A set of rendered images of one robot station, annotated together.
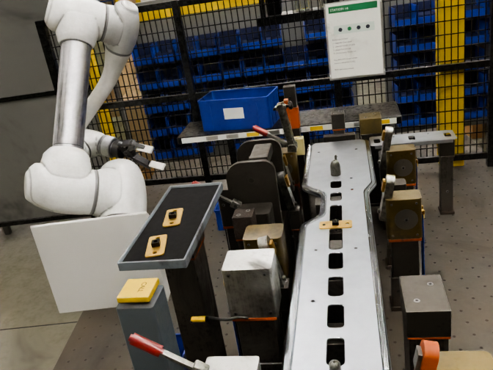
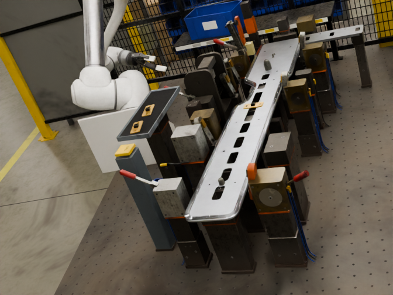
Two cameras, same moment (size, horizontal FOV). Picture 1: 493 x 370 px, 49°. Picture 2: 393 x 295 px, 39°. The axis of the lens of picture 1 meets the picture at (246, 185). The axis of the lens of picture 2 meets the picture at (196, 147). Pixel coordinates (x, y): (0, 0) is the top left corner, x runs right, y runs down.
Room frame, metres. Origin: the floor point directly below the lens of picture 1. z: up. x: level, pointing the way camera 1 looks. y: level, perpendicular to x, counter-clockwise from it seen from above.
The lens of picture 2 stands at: (-0.83, -0.48, 2.03)
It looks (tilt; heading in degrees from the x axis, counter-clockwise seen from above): 28 degrees down; 15
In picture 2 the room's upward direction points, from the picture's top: 21 degrees counter-clockwise
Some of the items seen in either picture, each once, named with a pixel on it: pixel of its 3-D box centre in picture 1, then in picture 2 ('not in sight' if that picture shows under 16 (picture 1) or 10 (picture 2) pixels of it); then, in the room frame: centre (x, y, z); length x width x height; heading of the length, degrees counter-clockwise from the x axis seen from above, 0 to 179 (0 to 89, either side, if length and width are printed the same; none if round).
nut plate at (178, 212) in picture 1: (172, 215); (147, 109); (1.09, 0.17, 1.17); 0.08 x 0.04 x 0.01; 177
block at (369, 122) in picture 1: (372, 160); (312, 51); (1.93, -0.50, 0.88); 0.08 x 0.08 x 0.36; 78
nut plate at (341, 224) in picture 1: (335, 222); (252, 104); (1.23, -0.21, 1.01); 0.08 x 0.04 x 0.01; 77
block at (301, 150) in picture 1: (304, 184); (258, 75); (1.79, -0.21, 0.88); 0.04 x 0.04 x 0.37; 78
